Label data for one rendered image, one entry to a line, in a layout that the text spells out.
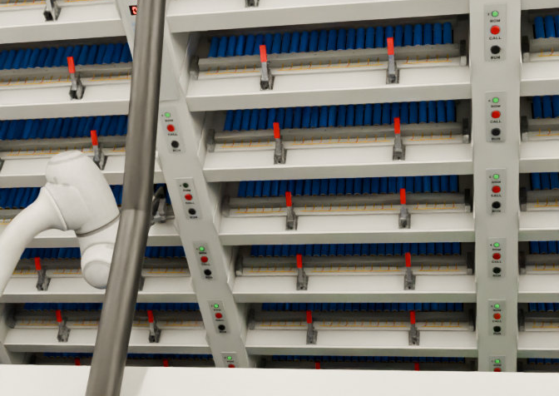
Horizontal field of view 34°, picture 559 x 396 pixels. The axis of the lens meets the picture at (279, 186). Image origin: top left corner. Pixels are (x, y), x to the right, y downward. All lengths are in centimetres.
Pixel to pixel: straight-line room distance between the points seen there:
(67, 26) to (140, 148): 124
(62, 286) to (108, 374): 180
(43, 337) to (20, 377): 189
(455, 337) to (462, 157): 57
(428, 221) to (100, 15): 87
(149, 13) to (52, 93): 133
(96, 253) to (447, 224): 80
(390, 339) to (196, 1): 102
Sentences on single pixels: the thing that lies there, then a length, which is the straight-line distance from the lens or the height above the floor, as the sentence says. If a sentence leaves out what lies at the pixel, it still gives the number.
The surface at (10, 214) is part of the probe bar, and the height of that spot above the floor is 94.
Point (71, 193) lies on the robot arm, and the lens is 186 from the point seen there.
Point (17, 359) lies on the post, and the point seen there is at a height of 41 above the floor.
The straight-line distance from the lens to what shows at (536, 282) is 225.
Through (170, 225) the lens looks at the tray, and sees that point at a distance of 224.
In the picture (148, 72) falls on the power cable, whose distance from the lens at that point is 77.
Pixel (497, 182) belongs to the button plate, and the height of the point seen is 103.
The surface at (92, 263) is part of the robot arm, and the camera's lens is 187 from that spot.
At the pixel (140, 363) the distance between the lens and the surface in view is 269.
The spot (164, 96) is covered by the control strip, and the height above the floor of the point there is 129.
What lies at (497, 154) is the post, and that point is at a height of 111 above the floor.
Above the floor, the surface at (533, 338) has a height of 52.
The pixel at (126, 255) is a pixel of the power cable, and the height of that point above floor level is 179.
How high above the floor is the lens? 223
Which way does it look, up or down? 35 degrees down
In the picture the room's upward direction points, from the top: 10 degrees counter-clockwise
